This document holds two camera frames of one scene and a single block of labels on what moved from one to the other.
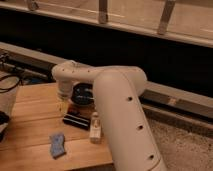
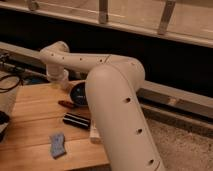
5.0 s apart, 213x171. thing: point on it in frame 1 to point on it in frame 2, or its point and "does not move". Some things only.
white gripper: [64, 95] to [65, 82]
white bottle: [95, 129] does not move
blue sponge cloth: [57, 143] does not move
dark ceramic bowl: [82, 94] does not move
